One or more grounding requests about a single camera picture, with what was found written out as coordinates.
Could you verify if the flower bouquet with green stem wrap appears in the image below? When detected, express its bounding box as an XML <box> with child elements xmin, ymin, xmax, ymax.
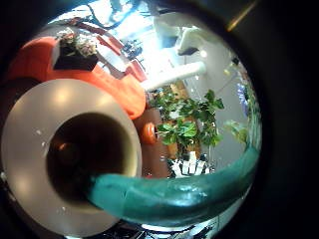
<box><xmin>87</xmin><ymin>79</ymin><xmax>264</xmax><ymax>229</ymax></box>

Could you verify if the green plant in white fence pot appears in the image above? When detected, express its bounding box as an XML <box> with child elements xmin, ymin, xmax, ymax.
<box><xmin>149</xmin><ymin>88</ymin><xmax>227</xmax><ymax>177</ymax></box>

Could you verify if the small orange round object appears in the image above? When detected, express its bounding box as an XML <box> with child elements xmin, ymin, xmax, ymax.
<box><xmin>142</xmin><ymin>121</ymin><xmax>158</xmax><ymax>146</ymax></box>

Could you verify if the black planter with plant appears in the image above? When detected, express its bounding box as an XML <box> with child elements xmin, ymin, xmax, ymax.
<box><xmin>52</xmin><ymin>27</ymin><xmax>100</xmax><ymax>73</ymax></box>

